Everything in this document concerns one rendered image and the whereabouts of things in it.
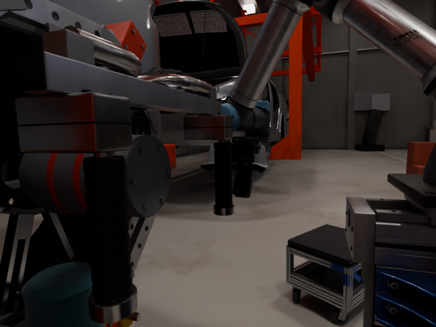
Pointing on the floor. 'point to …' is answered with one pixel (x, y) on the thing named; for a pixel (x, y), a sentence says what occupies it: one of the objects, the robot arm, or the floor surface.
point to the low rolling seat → (326, 270)
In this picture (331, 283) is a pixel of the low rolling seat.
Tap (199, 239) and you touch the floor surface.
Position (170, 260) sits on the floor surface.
